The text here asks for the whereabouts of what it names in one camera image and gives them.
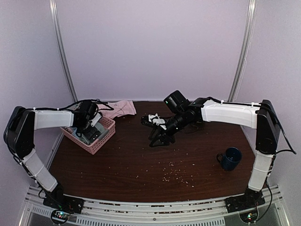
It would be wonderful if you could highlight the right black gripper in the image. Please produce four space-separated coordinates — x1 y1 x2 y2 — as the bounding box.
149 111 188 147

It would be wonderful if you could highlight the pink plastic basket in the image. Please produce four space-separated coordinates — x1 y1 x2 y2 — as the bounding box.
61 117 116 155

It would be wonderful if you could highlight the green towel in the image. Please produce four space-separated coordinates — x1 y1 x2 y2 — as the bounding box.
94 122 108 139

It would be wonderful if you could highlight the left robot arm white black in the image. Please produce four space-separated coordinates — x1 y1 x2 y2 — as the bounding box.
3 99 101 209

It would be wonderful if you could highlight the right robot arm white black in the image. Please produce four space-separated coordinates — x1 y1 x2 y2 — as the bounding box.
141 90 285 208

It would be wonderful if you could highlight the pink towel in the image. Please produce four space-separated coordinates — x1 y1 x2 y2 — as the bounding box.
98 100 136 119

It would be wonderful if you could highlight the dark blue mug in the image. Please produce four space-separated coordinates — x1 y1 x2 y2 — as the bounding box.
216 147 242 171

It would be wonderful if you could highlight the left round circuit board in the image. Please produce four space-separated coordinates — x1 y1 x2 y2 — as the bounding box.
50 210 71 224

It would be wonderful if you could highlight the round circuit board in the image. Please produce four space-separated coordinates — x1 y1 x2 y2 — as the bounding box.
239 210 259 223
50 210 71 224

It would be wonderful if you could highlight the right round circuit board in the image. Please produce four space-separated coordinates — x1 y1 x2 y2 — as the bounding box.
239 210 259 223

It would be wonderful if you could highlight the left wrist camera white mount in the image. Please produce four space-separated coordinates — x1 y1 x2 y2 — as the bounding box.
89 113 102 127

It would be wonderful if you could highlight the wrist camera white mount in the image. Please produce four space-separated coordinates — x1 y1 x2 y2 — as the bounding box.
141 114 167 130
89 113 102 127

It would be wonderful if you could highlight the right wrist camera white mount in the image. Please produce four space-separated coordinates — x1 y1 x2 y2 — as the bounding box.
141 114 167 130

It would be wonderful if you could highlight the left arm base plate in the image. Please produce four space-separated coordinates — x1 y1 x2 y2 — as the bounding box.
43 196 84 214

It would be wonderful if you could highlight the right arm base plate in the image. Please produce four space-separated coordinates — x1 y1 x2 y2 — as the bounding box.
224 194 265 213

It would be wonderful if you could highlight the left aluminium frame post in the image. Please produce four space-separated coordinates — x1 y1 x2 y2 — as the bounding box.
49 0 78 102

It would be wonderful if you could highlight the aluminium frame post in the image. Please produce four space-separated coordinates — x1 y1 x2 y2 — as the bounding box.
228 0 257 102
49 0 78 102

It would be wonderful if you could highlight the front aluminium rail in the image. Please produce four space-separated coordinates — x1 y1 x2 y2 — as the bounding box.
18 185 292 226

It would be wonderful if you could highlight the right aluminium frame post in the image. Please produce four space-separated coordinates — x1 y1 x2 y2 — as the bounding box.
228 0 257 102

